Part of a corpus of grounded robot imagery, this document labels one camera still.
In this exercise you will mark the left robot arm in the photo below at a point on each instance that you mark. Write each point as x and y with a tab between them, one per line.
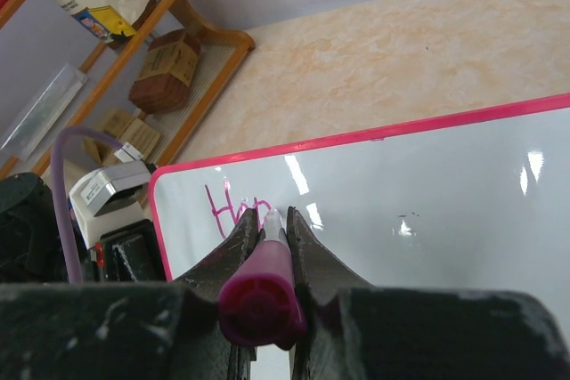
31	249

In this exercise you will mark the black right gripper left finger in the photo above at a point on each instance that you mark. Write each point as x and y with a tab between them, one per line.
128	330

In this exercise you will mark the pink capped marker pen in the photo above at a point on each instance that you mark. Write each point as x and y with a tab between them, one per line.
258	304

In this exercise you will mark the brown wrapped package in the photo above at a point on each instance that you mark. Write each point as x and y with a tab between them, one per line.
164	81

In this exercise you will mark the tan cardboard boxes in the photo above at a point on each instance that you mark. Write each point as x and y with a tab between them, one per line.
121	126

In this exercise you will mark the pink framed whiteboard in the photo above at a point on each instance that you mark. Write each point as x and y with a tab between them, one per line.
477	200

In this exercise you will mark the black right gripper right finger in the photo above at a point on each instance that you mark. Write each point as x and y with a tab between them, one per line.
359	331

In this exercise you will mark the clear plastic sleeve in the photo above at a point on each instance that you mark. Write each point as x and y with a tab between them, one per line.
42	112

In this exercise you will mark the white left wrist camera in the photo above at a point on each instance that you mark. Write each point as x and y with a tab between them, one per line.
107	199

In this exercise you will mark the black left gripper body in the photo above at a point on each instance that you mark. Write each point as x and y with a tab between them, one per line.
130	253

